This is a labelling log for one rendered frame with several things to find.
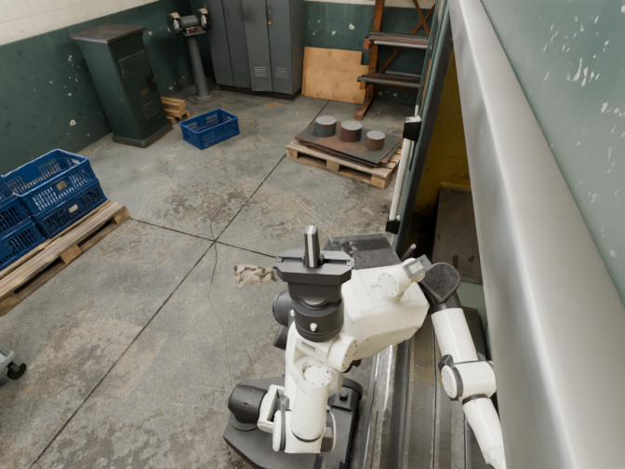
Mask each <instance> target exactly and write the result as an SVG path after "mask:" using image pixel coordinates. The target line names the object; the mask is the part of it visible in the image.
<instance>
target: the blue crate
mask: <svg viewBox="0 0 625 469"><path fill-rule="evenodd" d="M216 114H217V116H216ZM223 114H224V116H222V115H223ZM211 115H212V118H211ZM213 115H214V117H213ZM209 116H210V118H211V119H210V118H209ZM215 116H216V117H215ZM227 116H229V117H230V118H231V119H232V120H231V119H228V118H227ZM206 118H207V120H206ZM208 118H209V119H208ZM213 118H214V119H213ZM215 118H216V120H215ZM217 118H218V120H217ZM225 118H226V121H225V120H224V122H223V119H225ZM212 119H213V122H212ZM208 120H209V122H210V120H211V122H210V123H209V122H208V123H207V121H208ZM214 120H215V121H214ZM216 121H218V122H217V124H216ZM193 122H194V124H193V125H192V123H193ZM195 122H196V124H195ZM214 122H215V124H214ZM211 123H212V126H211ZM179 124H180V127H181V131H182V134H183V139H184V140H185V141H187V142H189V143H190V144H192V145H193V146H195V147H197V148H198V149H200V150H204V149H205V148H207V147H210V146H212V145H214V144H217V143H219V142H221V141H225V140H227V139H229V138H231V137H233V136H236V135H238V134H240V131H239V127H238V117H237V116H235V115H233V114H230V113H228V112H226V111H224V110H222V109H220V108H218V109H216V110H213V111H211V112H208V113H205V114H201V115H198V116H196V117H193V118H191V119H188V120H185V121H182V122H180V123H179ZM190 124H191V125H190ZM209 124H210V126H209ZM213 124H214V125H213ZM186 125H187V126H188V125H189V126H188V127H187V126H186ZM206 125H208V126H207V127H205V126H206ZM185 126H186V127H185ZM194 126H196V127H195V128H194ZM203 126H204V127H205V128H204V127H203ZM200 127H201V129H200ZM202 127H203V129H202ZM191 128H192V129H191ZM198 128H199V130H198ZM193 129H195V130H196V129H197V130H198V131H197V130H196V131H193ZM188 132H189V133H190V134H189V133H188ZM187 134H188V135H187Z"/></svg>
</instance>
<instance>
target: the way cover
mask: <svg viewBox="0 0 625 469"><path fill-rule="evenodd" d="M461 307H462V310H463V313H464V316H465V319H466V322H467V325H468V328H469V331H470V333H471V336H472V341H473V344H474V347H475V350H476V352H478V353H480V354H481V355H484V356H485V347H484V342H483V336H482V331H481V326H480V320H479V315H478V309H475V308H471V307H466V306H461ZM410 349H411V350H410ZM411 356H412V357H413V358H412V357H411ZM441 358H442V354H441V350H440V346H439V343H438V340H437V337H436V333H435V329H434V326H433V322H432V317H431V316H430V315H428V314H426V316H425V318H424V321H423V323H422V325H421V327H420V328H419V329H418V330H417V331H416V332H415V333H414V334H413V335H412V336H411V338H410V339H408V349H407V364H406V392H405V406H404V420H403V436H402V450H401V465H400V469H496V468H495V467H494V466H493V465H492V464H486V462H485V458H484V455H483V453H482V451H481V449H480V446H479V444H478V441H477V439H476V436H475V434H474V431H473V429H472V428H471V426H470V424H469V422H468V420H467V417H466V415H465V412H464V411H463V404H462V403H460V402H459V401H451V400H450V397H449V395H448V394H447V393H446V391H445V388H444V386H443V383H442V379H441V375H440V371H439V368H438V365H437V364H438V363H439V361H440V360H441ZM414 359H415V360H414ZM424 359H425V360H424ZM485 359H486V358H485ZM411 360H412V362H411ZM415 361H416V362H415ZM414 362H415V363H414ZM420 362H421V363H420ZM429 362H430V363H429ZM412 363H414V364H412ZM428 364H429V365H428ZM412 365H413V366H414V367H413V366H412ZM416 365H418V367H417V366H416ZM426 366H427V367H426ZM411 370H412V371H411ZM437 373H438V374H437ZM414 374H416V375H414ZM434 374H435V375H434ZM415 376H417V377H415ZM412 377H413V378H412ZM411 378H412V379H413V380H412V379H411ZM437 379H438V380H437ZM410 380H411V381H410ZM410 383H411V384H410ZM434 383H435V384H434ZM409 384H410V385H409ZM410 387H411V388H410ZM412 387H413V388H412ZM437 387H438V388H437ZM435 388H436V389H435ZM411 389H412V390H411ZM413 389H414V390H415V391H414V390H413ZM434 389H435V391H434ZM437 390H438V391H437ZM434 392H435V393H434ZM411 393H412V394H411ZM414 393H415V394H414ZM411 396H412V397H413V399H414V400H415V401H413V400H412V397H411ZM409 397H410V399H409ZM433 400H434V401H433ZM410 403H411V404H410ZM413 403H414V404H413ZM408 405H409V406H408ZM419 406H420V407H419ZM414 407H415V409H413V408H414ZM432 409H433V410H432ZM407 410H409V412H407ZM453 412H454V413H453ZM441 413H442V414H441ZM408 414H409V415H408ZM433 414H434V416H433ZM463 414H464V416H463ZM451 416H452V417H451ZM433 419H434V422H433ZM464 420H465V421H464ZM463 423H465V424H463ZM452 424H453V425H452ZM434 425H435V426H434ZM436 426H437V427H436ZM463 426H464V427H465V428H464V427H463ZM470 428H471V429H470ZM462 430H463V431H462Z"/></svg>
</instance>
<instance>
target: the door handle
mask: <svg viewBox="0 0 625 469"><path fill-rule="evenodd" d="M421 124H422V116H410V117H406V120H405V123H404V130H403V138H405V139H404V144H403V149H402V154H401V159H400V164H399V169H398V174H397V179H396V184H395V189H394V194H393V200H392V208H391V213H390V215H388V217H387V221H386V227H385V231H386V232H389V233H392V234H395V235H398V231H399V226H400V221H401V215H397V212H398V208H399V203H400V198H401V193H402V189H403V184H404V180H405V175H406V167H407V162H408V157H409V153H410V149H411V144H412V141H416V142H418V140H419V133H420V128H421Z"/></svg>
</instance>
